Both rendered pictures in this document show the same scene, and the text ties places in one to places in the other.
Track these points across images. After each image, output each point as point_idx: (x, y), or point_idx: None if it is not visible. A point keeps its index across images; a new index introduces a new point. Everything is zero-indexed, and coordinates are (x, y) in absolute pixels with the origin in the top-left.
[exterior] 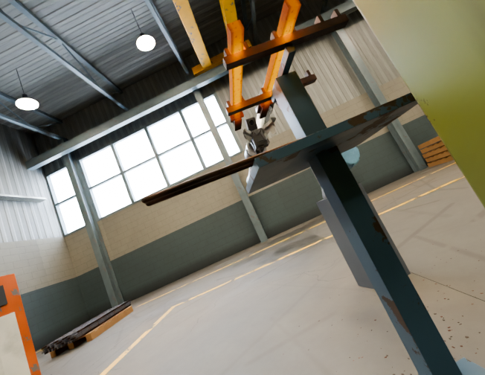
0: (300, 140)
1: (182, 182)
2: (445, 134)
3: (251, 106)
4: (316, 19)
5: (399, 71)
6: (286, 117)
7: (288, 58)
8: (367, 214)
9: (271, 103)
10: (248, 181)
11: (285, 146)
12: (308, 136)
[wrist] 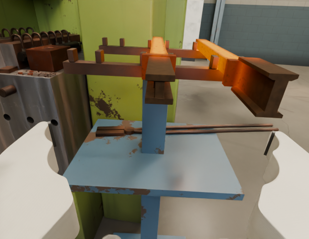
0: (184, 123)
1: (252, 124)
2: None
3: (199, 79)
4: (123, 40)
5: None
6: (167, 114)
7: None
8: None
9: (144, 79)
10: (228, 160)
11: (193, 124)
12: (179, 123)
